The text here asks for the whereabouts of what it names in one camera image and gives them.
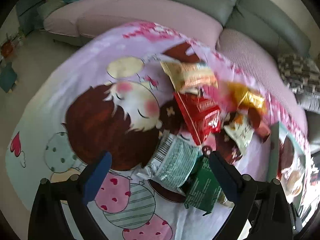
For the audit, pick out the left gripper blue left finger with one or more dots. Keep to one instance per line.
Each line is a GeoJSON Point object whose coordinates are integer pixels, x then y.
{"type": "Point", "coordinates": [94, 177]}

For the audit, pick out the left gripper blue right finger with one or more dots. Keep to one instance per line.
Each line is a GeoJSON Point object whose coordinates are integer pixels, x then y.
{"type": "Point", "coordinates": [227, 176]}

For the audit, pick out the white green text snack packet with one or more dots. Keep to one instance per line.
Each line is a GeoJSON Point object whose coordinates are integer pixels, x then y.
{"type": "Point", "coordinates": [171, 163]}

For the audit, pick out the red snack packet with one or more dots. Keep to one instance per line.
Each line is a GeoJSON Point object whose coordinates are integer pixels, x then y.
{"type": "Point", "coordinates": [202, 116]}

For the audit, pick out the dark green snack packet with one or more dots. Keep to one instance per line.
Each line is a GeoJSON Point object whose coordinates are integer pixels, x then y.
{"type": "Point", "coordinates": [202, 190]}

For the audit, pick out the cream calligraphy snack packet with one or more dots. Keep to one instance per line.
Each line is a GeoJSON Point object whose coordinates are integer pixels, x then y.
{"type": "Point", "coordinates": [240, 131]}

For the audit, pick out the brown pink snack bar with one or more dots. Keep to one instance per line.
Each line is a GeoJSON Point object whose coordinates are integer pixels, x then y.
{"type": "Point", "coordinates": [259, 126]}

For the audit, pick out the teal shallow cardboard tray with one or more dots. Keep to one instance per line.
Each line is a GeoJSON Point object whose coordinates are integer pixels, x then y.
{"type": "Point", "coordinates": [290, 163]}

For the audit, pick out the pink cartoon print tablecloth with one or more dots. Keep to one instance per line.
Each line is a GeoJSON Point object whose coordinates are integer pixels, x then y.
{"type": "Point", "coordinates": [113, 95]}

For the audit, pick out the yellow orange snack packet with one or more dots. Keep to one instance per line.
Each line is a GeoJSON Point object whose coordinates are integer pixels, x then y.
{"type": "Point", "coordinates": [245, 97]}

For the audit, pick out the beige orange snack packet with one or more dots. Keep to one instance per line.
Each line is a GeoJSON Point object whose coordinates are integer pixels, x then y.
{"type": "Point", "coordinates": [189, 76]}

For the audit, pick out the black white patterned cushion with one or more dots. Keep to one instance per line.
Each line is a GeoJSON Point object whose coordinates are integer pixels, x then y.
{"type": "Point", "coordinates": [299, 74]}

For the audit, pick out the small teal stool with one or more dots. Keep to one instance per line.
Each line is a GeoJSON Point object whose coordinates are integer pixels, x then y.
{"type": "Point", "coordinates": [8, 78]}

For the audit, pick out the pink striped sofa cover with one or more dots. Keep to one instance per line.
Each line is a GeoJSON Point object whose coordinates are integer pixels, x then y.
{"type": "Point", "coordinates": [74, 22]}

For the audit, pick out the potted plant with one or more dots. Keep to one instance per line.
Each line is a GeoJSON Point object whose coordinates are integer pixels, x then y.
{"type": "Point", "coordinates": [12, 43]}

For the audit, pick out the grey green sofa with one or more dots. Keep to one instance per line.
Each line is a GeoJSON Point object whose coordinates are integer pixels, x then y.
{"type": "Point", "coordinates": [261, 20]}

